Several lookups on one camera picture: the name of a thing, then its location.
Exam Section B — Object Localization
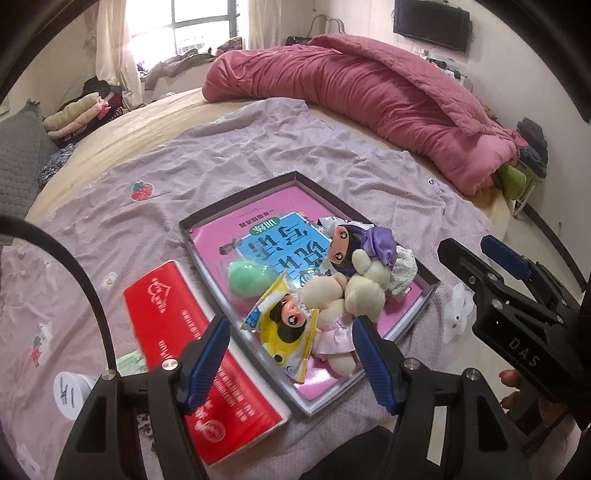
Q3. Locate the pink quilt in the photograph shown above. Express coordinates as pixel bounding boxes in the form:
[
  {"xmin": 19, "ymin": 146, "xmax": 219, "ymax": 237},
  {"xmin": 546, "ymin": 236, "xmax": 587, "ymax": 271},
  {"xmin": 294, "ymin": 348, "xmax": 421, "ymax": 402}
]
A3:
[{"xmin": 202, "ymin": 33, "xmax": 529, "ymax": 197}]

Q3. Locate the red tissue pack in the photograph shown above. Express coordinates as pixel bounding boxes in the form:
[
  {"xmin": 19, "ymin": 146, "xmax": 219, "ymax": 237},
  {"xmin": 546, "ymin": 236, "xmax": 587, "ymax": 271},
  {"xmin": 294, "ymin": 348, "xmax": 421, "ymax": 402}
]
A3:
[{"xmin": 122, "ymin": 259, "xmax": 291, "ymax": 467}]

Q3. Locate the dark clothes pile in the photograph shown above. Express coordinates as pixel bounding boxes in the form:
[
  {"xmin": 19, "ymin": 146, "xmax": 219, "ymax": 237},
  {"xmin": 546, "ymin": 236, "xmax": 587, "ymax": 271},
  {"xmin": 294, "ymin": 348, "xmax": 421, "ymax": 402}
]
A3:
[{"xmin": 83, "ymin": 76, "xmax": 123, "ymax": 100}]

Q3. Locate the pale green packet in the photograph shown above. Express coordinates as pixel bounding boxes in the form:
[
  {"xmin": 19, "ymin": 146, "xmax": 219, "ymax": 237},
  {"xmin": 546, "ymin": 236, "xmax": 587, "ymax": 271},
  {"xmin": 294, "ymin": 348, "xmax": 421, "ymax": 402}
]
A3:
[{"xmin": 115, "ymin": 351, "xmax": 151, "ymax": 374}]

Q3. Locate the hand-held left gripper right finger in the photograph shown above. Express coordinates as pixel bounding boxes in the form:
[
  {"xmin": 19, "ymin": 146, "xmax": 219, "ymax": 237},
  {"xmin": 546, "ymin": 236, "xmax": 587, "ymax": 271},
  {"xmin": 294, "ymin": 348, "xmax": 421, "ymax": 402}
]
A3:
[{"xmin": 352, "ymin": 318, "xmax": 529, "ymax": 480}]

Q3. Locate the dark cardboard box tray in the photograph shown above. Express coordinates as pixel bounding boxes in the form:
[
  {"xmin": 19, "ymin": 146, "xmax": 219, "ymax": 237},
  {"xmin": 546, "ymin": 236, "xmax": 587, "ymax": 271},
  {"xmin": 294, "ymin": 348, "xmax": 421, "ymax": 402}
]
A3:
[{"xmin": 178, "ymin": 171, "xmax": 441, "ymax": 418}]

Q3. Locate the yellow doll packet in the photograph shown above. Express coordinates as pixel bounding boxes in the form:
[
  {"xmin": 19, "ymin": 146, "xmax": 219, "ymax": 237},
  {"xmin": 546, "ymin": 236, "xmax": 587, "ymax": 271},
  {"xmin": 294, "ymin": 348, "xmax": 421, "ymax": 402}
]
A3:
[{"xmin": 242, "ymin": 272, "xmax": 321, "ymax": 384}]

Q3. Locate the white patterned cloth toy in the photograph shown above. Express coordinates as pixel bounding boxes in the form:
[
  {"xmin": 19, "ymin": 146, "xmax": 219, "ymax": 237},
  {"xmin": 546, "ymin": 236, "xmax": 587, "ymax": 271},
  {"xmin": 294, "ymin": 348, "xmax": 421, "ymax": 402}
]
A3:
[{"xmin": 385, "ymin": 244, "xmax": 419, "ymax": 296}]

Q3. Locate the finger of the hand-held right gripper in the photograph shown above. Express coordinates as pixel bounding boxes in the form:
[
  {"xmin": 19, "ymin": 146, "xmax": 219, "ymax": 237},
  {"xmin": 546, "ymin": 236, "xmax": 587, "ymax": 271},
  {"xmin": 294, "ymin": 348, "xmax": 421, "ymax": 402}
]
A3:
[
  {"xmin": 438, "ymin": 237, "xmax": 507, "ymax": 304},
  {"xmin": 480, "ymin": 234, "xmax": 578, "ymax": 302}
]

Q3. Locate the window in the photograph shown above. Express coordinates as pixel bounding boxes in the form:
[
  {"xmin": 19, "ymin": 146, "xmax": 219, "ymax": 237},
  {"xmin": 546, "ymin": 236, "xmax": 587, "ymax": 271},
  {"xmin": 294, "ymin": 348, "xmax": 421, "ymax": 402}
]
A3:
[{"xmin": 124, "ymin": 0, "xmax": 250, "ymax": 61}]

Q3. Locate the purple printed bedsheet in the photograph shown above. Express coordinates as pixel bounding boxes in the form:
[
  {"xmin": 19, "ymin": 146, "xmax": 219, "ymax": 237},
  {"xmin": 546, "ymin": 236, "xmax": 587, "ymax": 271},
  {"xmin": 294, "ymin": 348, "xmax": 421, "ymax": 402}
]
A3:
[{"xmin": 0, "ymin": 97, "xmax": 476, "ymax": 480}]

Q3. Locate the green egg-shaped sponge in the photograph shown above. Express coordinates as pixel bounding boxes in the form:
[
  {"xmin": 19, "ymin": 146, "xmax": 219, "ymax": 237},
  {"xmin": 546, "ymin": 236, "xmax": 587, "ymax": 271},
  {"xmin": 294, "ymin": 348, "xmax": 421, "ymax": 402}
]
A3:
[{"xmin": 226, "ymin": 259, "xmax": 278, "ymax": 303}]

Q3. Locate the person's right hand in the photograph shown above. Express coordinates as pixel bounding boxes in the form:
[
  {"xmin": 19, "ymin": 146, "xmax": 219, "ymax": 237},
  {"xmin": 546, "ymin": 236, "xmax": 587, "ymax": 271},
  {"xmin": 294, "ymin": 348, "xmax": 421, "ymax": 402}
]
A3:
[{"xmin": 501, "ymin": 368, "xmax": 570, "ymax": 431}]

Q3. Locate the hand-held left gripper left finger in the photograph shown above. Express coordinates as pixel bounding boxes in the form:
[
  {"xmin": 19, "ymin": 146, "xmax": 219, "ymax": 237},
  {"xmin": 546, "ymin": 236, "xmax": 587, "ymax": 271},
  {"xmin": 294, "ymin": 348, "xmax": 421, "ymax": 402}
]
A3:
[{"xmin": 60, "ymin": 316, "xmax": 232, "ymax": 480}]

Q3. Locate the cream curtain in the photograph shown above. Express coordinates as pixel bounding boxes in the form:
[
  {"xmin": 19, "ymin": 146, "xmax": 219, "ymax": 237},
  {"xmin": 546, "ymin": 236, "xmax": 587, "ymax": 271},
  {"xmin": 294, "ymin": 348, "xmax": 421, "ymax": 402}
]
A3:
[
  {"xmin": 247, "ymin": 0, "xmax": 333, "ymax": 47},
  {"xmin": 95, "ymin": 0, "xmax": 141, "ymax": 97}
]

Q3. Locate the beige bed mattress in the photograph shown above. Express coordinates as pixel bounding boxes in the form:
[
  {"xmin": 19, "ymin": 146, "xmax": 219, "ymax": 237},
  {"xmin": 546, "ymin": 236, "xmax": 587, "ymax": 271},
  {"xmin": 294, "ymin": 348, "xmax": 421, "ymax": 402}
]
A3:
[{"xmin": 23, "ymin": 88, "xmax": 518, "ymax": 222}]

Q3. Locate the small teddy bear pink dress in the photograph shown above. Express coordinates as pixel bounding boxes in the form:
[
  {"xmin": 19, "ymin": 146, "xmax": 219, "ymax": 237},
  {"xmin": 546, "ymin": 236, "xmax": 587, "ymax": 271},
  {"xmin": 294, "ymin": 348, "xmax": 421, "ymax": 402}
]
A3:
[{"xmin": 307, "ymin": 295, "xmax": 365, "ymax": 377}]

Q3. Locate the black cable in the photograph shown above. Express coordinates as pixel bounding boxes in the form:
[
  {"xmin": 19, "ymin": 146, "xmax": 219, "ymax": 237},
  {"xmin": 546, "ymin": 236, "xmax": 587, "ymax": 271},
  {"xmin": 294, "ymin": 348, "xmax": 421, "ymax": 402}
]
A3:
[{"xmin": 0, "ymin": 215, "xmax": 118, "ymax": 374}]

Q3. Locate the dark clothes bundle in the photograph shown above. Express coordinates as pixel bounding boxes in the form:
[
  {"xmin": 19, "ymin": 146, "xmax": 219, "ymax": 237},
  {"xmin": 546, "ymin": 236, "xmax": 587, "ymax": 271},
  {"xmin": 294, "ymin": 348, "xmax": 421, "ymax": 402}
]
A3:
[{"xmin": 516, "ymin": 117, "xmax": 550, "ymax": 155}]

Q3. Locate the white wall power strip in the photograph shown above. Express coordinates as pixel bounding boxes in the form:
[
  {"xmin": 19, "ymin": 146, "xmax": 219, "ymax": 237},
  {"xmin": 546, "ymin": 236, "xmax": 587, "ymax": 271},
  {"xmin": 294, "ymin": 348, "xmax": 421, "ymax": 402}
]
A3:
[{"xmin": 425, "ymin": 53, "xmax": 465, "ymax": 79}]

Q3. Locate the grey clothes heap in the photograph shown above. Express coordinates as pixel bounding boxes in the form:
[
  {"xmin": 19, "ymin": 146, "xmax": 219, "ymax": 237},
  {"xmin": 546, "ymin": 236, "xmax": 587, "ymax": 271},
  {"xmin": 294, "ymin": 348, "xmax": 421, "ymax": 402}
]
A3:
[{"xmin": 139, "ymin": 37, "xmax": 245, "ymax": 88}]

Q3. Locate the doll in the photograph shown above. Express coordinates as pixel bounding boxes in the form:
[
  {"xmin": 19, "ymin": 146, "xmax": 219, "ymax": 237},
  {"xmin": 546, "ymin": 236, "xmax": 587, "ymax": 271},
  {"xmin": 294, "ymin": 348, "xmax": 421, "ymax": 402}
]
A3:
[{"xmin": 300, "ymin": 228, "xmax": 398, "ymax": 324}]

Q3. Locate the pile of folded clothes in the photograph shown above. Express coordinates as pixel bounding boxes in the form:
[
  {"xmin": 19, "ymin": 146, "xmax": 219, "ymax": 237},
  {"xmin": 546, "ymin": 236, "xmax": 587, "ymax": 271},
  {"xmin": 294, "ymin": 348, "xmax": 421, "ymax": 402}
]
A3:
[{"xmin": 44, "ymin": 92, "xmax": 114, "ymax": 139}]

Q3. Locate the black wall television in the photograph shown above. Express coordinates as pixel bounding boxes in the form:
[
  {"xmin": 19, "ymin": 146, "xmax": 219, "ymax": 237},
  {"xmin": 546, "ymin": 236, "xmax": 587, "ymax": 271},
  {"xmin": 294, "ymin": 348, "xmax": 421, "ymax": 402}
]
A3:
[{"xmin": 393, "ymin": 0, "xmax": 471, "ymax": 52}]

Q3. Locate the white labelled cup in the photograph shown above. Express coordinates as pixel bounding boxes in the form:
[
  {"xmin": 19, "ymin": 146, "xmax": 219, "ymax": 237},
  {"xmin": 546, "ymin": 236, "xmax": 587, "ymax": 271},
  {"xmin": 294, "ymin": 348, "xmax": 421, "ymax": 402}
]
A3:
[{"xmin": 53, "ymin": 369, "xmax": 100, "ymax": 423}]

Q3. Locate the grey quilted cushion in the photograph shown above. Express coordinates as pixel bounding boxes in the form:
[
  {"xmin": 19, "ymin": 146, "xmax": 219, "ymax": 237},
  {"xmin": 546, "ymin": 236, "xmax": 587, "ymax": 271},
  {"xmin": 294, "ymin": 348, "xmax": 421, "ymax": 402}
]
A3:
[{"xmin": 0, "ymin": 102, "xmax": 58, "ymax": 217}]

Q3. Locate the blue patterned cloth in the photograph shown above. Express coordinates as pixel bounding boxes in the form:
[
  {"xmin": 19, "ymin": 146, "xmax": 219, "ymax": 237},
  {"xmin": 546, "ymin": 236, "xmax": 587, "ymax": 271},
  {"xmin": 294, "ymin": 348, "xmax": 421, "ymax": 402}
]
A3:
[{"xmin": 39, "ymin": 143, "xmax": 75, "ymax": 185}]

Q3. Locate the pink book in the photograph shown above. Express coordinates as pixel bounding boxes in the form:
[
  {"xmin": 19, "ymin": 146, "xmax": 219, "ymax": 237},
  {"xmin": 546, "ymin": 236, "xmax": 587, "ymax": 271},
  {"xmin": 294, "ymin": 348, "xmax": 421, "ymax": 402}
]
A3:
[{"xmin": 189, "ymin": 182, "xmax": 426, "ymax": 402}]

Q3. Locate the green cloth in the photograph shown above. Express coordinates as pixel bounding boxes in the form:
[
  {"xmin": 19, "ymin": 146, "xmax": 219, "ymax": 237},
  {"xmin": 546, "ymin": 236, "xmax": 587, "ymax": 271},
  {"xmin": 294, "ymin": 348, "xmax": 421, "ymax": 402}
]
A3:
[{"xmin": 498, "ymin": 164, "xmax": 528, "ymax": 199}]

